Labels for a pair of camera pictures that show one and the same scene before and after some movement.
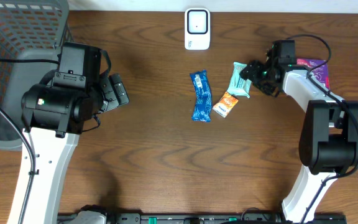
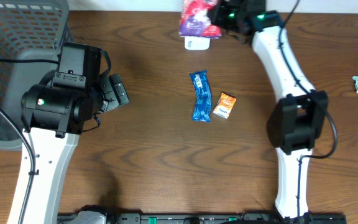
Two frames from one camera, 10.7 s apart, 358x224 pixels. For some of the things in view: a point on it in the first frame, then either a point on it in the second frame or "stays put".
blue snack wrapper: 202,107 stays put
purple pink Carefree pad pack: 321,73 to 194,19
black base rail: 200,218 stays put
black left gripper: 118,90 stays put
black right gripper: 260,78 to 221,11
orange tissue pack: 225,104 stays put
